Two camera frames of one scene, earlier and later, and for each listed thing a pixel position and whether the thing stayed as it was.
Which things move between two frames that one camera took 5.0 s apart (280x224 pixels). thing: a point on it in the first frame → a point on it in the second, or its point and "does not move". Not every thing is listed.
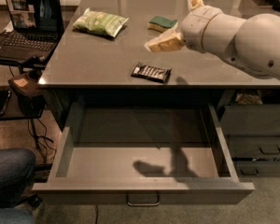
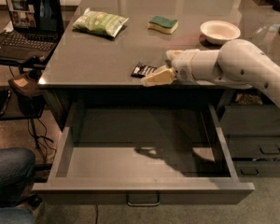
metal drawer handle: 144,204 does not move
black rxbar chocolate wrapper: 149,72 does not move
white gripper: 192,28 → 183,66
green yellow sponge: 161,24 does not move
